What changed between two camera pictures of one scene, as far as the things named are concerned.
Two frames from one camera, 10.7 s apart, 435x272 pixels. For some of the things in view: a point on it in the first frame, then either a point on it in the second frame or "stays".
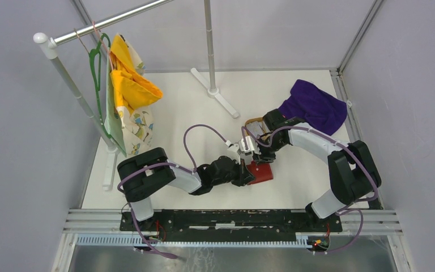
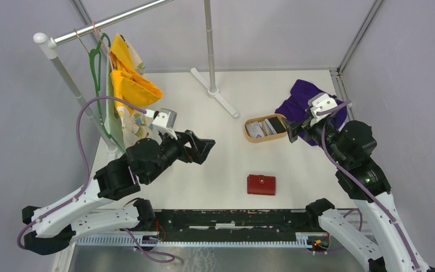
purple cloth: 315,106 stays
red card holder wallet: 261,171 to 260,185
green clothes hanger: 99,69 stays
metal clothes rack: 47,46 stays
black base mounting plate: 232,221 stays
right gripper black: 263,157 to 293,127
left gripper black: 244,174 to 205,144
